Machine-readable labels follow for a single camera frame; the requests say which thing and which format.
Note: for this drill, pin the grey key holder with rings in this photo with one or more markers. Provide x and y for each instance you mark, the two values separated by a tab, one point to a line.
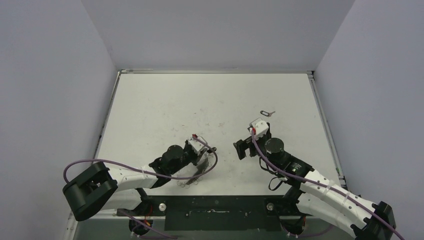
192	170

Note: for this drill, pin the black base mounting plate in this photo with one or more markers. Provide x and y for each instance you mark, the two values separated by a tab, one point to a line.
218	212

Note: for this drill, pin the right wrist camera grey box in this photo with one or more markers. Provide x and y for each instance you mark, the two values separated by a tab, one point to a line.
259	127

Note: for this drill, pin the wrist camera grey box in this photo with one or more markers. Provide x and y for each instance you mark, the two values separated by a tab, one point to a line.
259	127
197	143

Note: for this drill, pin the key with black tag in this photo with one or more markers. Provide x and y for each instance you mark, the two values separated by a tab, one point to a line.
266	113

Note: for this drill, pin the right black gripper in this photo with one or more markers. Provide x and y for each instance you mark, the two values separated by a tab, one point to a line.
248	146

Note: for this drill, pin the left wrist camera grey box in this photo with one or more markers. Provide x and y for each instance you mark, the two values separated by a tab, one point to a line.
197	143

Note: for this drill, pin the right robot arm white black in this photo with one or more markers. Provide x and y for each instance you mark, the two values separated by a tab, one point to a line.
290	170

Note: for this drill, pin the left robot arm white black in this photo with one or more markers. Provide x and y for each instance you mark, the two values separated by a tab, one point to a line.
107	184

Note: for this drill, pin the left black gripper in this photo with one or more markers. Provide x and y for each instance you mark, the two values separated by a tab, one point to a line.
197	157

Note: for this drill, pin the aluminium table frame rail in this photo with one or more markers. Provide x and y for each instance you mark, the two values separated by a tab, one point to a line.
326	132

